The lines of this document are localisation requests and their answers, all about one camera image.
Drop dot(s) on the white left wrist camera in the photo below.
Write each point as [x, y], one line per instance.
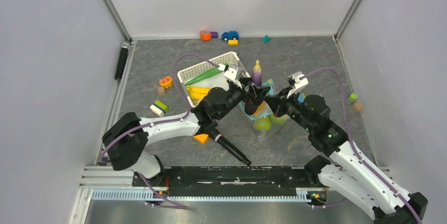
[232, 74]

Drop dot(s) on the orange tape roll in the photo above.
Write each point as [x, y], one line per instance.
[205, 35]

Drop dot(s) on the green toy pear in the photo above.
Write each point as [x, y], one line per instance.
[263, 124]

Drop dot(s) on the small brown wooden block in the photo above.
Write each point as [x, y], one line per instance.
[161, 91]

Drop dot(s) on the orange wedge block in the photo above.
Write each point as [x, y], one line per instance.
[202, 138]

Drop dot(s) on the white plastic basket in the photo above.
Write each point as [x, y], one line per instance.
[217, 80]

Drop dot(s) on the clear zip top bag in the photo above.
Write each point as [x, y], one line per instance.
[262, 136]

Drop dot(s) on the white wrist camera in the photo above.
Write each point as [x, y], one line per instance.
[297, 82]
[232, 74]

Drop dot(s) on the green toy cabbage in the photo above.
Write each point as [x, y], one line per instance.
[279, 120]

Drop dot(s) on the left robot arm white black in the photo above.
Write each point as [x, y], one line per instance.
[125, 142]

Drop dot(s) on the green toy cucumber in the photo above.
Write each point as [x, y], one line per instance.
[210, 73]

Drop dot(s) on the black microphone on rail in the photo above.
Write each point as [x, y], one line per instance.
[122, 60]

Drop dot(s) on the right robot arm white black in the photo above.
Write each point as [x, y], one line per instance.
[349, 172]

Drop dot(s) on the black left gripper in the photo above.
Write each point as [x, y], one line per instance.
[258, 92]

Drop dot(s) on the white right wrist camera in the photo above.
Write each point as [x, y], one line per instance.
[297, 82]

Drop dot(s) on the teal triangular block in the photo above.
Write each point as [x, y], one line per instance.
[266, 39]

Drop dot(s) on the purple toy eggplant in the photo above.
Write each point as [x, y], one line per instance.
[256, 78]

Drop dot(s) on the tan wooden cube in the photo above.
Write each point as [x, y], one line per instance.
[357, 107]

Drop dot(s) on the green white lego stack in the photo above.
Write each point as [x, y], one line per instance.
[159, 108]

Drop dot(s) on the yellow lego brick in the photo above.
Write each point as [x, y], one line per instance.
[233, 42]

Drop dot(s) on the orange red round toy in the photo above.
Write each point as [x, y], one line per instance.
[166, 82]

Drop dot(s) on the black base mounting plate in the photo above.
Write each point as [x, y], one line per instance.
[234, 181]

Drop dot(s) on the lime green cube block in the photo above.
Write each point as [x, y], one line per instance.
[353, 97]

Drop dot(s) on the blue toy car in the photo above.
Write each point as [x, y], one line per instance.
[231, 35]

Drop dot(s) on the orange toy bell pepper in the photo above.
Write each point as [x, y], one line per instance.
[260, 110]

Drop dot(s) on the yellow toy banana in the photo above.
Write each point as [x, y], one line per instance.
[197, 93]

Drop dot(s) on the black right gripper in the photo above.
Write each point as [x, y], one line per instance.
[278, 102]

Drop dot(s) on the black microphone on table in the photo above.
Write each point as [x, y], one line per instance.
[227, 145]

